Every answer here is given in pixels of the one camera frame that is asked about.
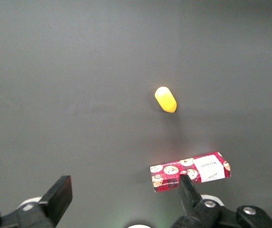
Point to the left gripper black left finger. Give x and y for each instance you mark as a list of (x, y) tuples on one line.
[(57, 194)]

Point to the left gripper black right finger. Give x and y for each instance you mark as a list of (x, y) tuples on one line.
[(189, 202)]

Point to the red plaid cookie box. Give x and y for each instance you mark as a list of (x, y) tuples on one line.
[(169, 175)]

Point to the yellow lemon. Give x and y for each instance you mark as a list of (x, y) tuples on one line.
[(165, 99)]

